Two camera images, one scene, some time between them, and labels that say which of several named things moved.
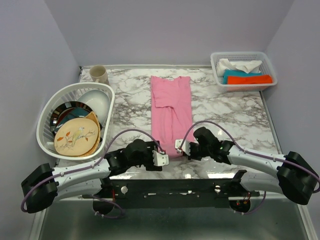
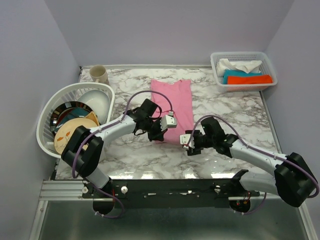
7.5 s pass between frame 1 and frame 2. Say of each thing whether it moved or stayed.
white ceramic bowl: stayed
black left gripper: moved
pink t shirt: moved
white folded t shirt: stayed
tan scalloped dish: stayed
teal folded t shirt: stayed
